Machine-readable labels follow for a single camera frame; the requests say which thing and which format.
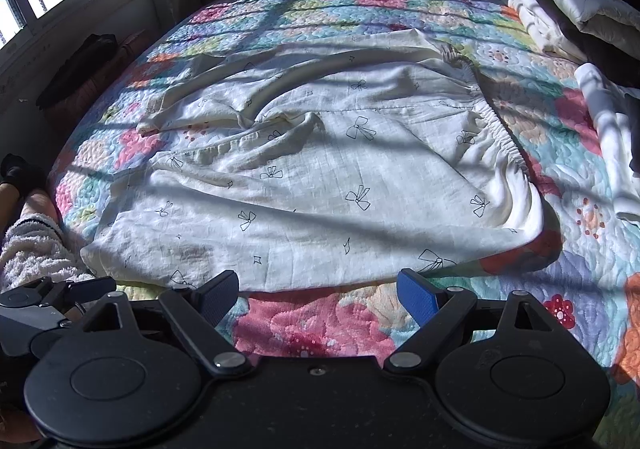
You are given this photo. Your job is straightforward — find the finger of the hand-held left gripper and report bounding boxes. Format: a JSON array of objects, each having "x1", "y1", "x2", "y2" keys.
[{"x1": 66, "y1": 276, "x2": 117, "y2": 305}]

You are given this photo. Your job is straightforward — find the white folded garment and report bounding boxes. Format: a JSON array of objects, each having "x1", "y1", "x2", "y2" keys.
[{"x1": 574, "y1": 63, "x2": 640, "y2": 222}]

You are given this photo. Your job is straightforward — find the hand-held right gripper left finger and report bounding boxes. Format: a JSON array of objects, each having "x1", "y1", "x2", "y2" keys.
[{"x1": 80, "y1": 270, "x2": 253, "y2": 377}]

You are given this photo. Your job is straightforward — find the white bow-print pants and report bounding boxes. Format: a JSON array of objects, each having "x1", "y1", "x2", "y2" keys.
[{"x1": 80, "y1": 29, "x2": 546, "y2": 292}]

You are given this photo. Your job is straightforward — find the floral quilted bedspread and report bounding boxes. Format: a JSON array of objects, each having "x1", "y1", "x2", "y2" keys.
[{"x1": 47, "y1": 0, "x2": 640, "y2": 387}]

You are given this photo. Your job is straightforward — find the black sock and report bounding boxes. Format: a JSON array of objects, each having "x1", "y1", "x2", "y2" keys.
[{"x1": 0, "y1": 153, "x2": 38, "y2": 194}]

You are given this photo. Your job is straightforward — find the cream folded cloth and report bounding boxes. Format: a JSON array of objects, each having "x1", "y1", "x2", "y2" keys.
[{"x1": 507, "y1": 0, "x2": 601, "y2": 64}]

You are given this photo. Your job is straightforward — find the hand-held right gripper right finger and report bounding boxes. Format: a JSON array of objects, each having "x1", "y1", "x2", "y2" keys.
[{"x1": 384, "y1": 269, "x2": 547, "y2": 373}]

